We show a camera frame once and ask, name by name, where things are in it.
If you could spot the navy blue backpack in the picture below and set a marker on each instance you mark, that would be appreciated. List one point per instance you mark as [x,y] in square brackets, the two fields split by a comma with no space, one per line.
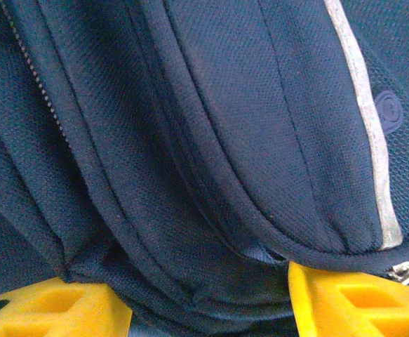
[204,140]

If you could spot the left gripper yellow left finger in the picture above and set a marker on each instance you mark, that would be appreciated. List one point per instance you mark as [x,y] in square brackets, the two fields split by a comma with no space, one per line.
[50,316]

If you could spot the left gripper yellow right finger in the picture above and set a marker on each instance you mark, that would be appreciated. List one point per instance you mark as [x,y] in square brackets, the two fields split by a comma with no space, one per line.
[358,309]

